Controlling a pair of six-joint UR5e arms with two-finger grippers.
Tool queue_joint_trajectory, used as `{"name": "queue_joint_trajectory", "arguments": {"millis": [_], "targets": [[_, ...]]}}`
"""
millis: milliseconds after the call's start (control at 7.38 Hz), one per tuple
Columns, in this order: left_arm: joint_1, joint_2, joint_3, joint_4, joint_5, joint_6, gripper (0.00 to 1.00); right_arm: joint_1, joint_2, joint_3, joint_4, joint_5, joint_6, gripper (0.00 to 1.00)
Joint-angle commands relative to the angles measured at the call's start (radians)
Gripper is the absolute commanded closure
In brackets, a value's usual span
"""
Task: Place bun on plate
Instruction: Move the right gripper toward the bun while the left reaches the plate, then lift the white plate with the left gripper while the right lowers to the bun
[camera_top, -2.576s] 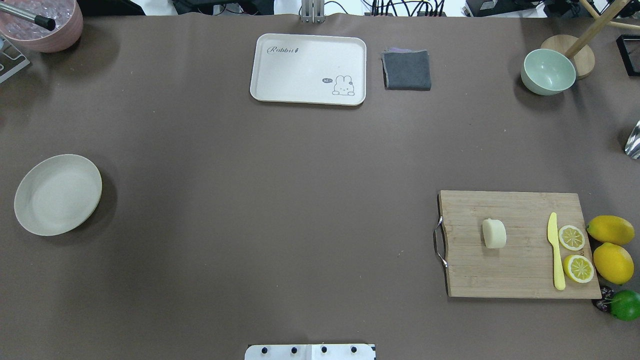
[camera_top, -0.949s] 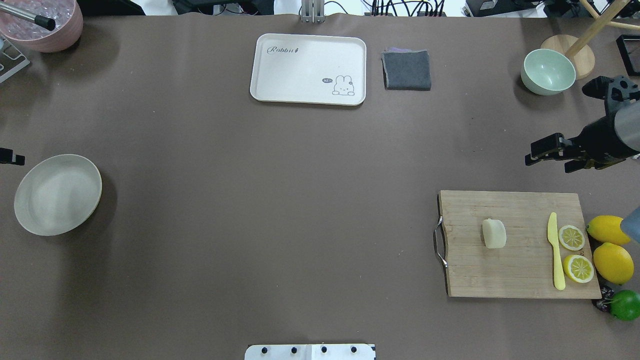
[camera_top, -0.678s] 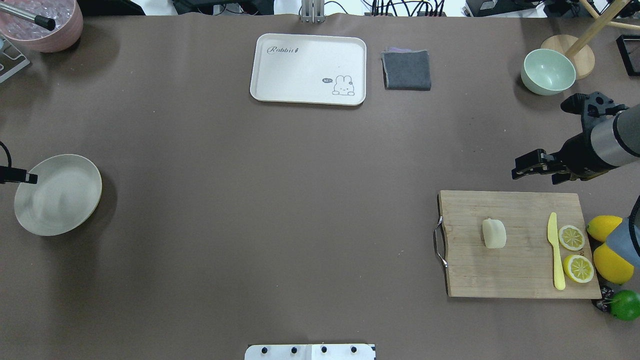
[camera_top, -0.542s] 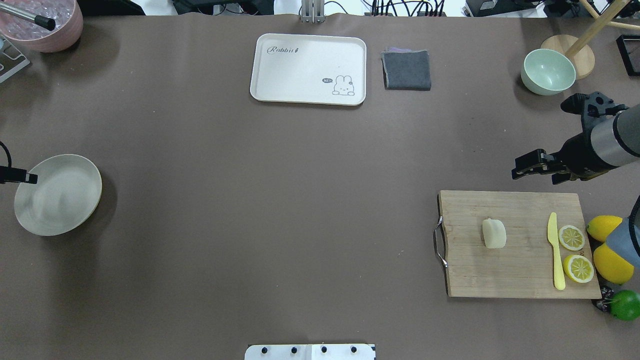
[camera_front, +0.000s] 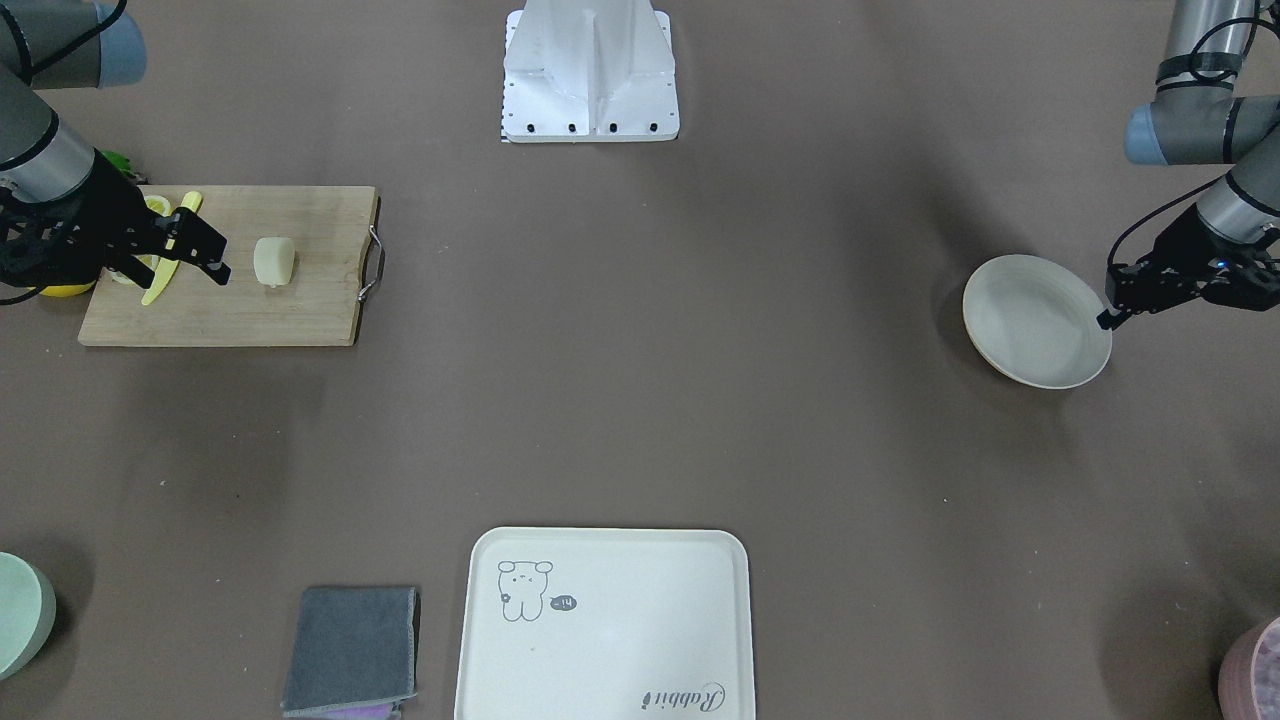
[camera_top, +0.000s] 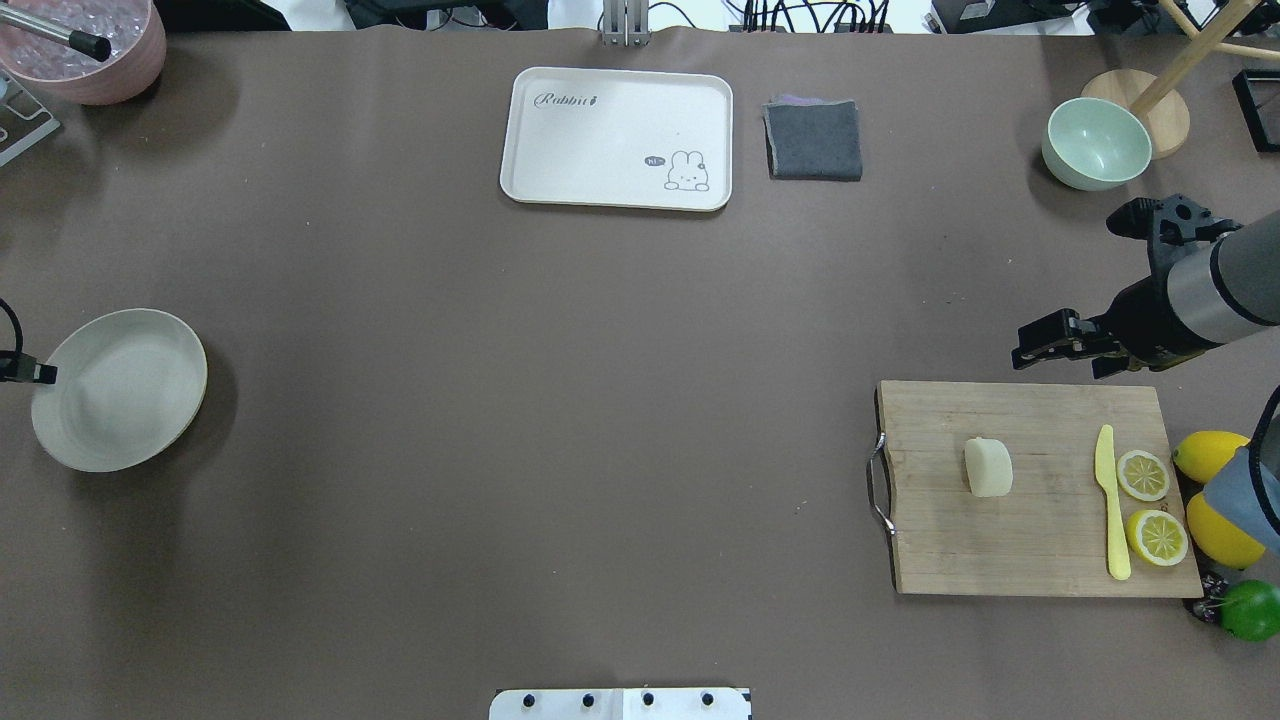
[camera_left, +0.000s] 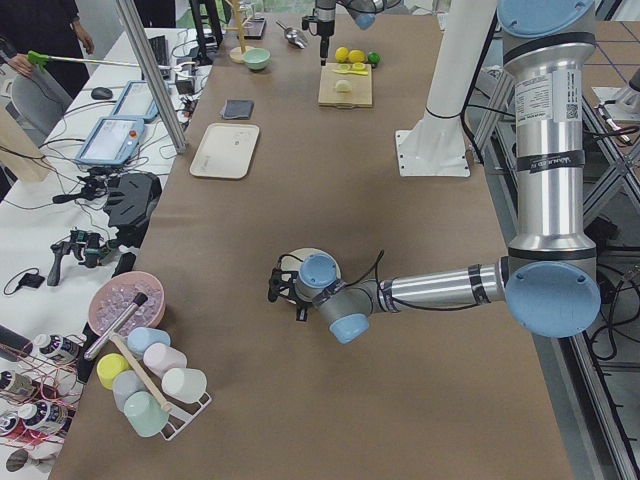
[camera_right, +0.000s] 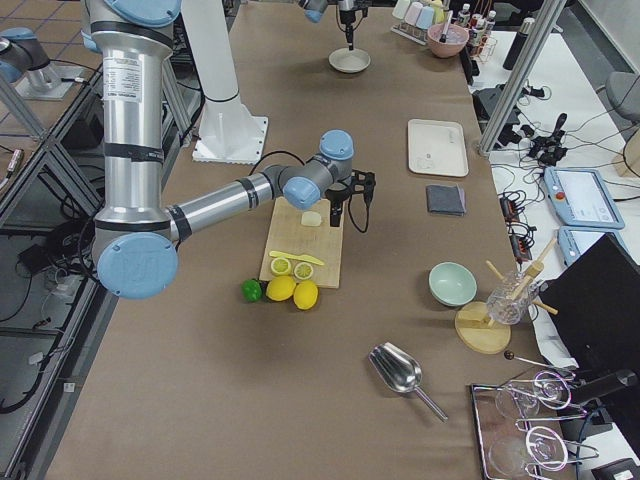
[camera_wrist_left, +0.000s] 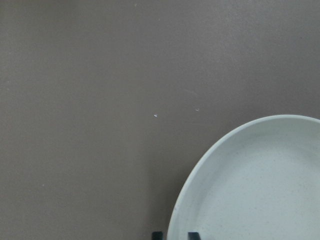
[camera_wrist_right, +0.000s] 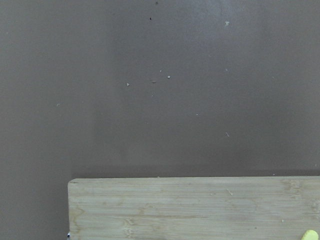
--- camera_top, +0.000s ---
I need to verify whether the metal rod with black tip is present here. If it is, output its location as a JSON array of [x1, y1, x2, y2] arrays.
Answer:
[[1, 3, 113, 61]]

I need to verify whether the yellow plastic knife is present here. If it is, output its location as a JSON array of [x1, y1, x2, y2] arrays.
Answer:
[[1093, 424, 1132, 582]]

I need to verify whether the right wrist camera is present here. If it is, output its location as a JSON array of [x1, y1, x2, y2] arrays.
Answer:
[[1105, 193, 1242, 284]]

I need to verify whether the grey folded cloth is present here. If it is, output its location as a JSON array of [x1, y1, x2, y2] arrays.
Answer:
[[763, 96, 864, 182]]

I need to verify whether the metal bracket at edge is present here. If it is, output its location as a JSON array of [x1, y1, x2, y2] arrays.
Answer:
[[600, 0, 652, 47]]

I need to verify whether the lemon half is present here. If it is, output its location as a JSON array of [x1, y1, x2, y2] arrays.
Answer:
[[1124, 509, 1190, 568], [1116, 450, 1174, 502]]

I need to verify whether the grey metal plate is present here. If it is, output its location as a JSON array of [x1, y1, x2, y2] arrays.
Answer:
[[0, 70, 61, 167]]

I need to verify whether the wooden cutting board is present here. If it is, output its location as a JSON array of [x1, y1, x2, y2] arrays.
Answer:
[[872, 380, 1201, 598]]

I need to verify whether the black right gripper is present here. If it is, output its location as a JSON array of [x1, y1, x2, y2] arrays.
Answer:
[[1010, 281, 1219, 380]]

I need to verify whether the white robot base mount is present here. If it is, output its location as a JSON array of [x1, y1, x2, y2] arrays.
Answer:
[[488, 687, 753, 719]]

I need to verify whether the lemon half upper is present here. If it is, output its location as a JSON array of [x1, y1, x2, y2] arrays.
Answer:
[[1116, 450, 1174, 502]]

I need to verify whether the whole yellow lemon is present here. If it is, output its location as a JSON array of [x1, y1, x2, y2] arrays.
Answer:
[[1185, 492, 1267, 570], [1172, 430, 1251, 486]]

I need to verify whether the lemon half lower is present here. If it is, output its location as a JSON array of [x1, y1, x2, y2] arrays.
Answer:
[[1124, 509, 1190, 568]]

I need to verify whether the pale green round plate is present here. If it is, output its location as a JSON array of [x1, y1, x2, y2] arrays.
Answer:
[[31, 307, 209, 473]]

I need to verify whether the green lime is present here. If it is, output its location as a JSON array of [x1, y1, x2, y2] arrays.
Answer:
[[1220, 579, 1279, 642]]

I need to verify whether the cream rabbit tray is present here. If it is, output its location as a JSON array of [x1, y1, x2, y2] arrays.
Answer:
[[499, 67, 733, 211]]

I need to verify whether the wooden stand with base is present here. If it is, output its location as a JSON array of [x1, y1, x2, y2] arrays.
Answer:
[[1080, 1, 1277, 160]]

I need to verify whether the mint green bowl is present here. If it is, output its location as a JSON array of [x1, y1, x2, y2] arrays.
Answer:
[[1041, 97, 1155, 192]]

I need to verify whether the black frame object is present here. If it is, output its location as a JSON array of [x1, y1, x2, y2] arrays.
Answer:
[[1231, 69, 1279, 152]]

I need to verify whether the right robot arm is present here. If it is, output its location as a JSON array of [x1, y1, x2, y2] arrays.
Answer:
[[1011, 193, 1279, 379]]

